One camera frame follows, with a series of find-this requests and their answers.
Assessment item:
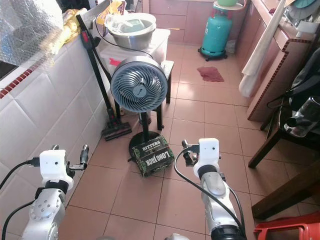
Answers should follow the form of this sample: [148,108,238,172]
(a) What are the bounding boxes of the white plastic storage box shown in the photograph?
[97,29,171,81]

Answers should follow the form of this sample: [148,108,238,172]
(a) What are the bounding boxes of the green plastic basin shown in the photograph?
[214,0,242,8]

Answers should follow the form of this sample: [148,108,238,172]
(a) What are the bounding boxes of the black stick vacuum cleaner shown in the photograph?
[76,12,133,142]

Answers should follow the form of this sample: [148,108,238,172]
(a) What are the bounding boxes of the grey standing fan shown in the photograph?
[110,56,169,161]

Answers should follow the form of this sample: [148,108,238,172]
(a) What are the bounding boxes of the clear bubble wrap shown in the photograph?
[0,0,65,67]

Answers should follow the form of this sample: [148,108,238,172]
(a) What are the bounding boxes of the teal gas cylinder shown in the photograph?
[198,9,234,62]

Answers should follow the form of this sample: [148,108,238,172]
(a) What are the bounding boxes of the black bag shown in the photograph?
[282,60,320,138]

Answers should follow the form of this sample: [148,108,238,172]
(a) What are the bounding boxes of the dark wooden table leg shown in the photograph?
[251,172,320,221]

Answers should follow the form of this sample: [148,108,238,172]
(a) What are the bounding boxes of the green printed bitters box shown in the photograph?
[132,136,176,177]

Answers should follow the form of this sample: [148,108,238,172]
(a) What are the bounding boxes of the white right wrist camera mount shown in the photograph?
[195,138,221,178]

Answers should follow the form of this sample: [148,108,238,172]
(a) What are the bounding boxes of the grey metal flask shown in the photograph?
[285,97,320,138]

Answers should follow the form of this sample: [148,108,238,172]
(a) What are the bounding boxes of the red plastic stool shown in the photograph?
[253,222,320,240]

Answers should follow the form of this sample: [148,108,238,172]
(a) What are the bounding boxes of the large metal basin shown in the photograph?
[106,12,157,51]

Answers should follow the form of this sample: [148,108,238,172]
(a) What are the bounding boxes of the pink kitchen cabinet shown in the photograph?
[142,0,218,47]

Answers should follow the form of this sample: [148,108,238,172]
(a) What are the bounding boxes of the dark wooden chair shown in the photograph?
[248,97,320,169]

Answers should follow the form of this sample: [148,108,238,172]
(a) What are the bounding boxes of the yellow cloth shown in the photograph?
[62,9,83,43]

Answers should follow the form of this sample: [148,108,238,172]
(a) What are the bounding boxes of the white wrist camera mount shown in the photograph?
[39,149,75,193]
[195,138,221,178]

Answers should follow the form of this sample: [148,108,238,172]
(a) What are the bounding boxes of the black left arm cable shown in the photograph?
[0,157,42,190]
[1,200,38,240]

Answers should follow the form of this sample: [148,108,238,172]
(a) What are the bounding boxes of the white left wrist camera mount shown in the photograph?
[39,149,75,193]

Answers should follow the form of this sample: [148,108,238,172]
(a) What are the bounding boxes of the white rolled cloth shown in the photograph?
[238,0,287,98]

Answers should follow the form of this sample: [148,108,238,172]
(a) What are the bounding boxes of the red floor cloth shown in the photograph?
[196,66,225,83]

